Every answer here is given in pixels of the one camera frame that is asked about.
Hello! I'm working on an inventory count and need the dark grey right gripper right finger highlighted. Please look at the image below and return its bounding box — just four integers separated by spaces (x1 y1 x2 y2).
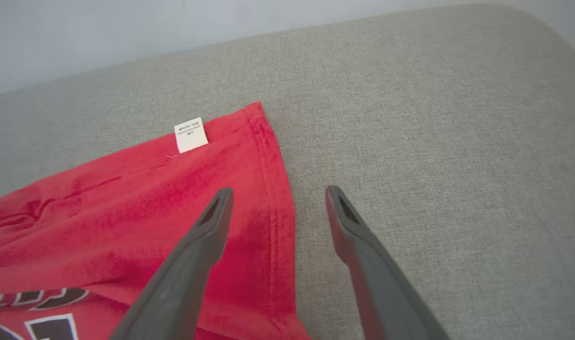
326 186 451 340

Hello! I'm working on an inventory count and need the red shirt with white sleeves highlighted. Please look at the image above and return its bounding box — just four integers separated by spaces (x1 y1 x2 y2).
0 102 311 340

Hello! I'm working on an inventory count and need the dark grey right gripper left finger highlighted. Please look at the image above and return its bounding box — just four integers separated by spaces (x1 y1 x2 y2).
109 187 234 340

